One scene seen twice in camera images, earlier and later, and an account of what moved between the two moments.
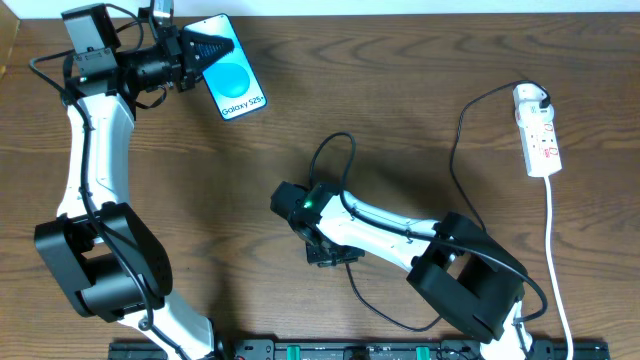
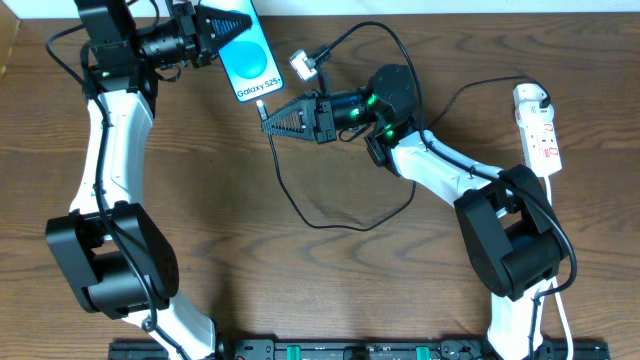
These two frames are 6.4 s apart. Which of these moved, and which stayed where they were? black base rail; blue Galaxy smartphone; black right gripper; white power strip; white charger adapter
Moved: black right gripper; blue Galaxy smartphone
Stayed: white charger adapter; black base rail; white power strip
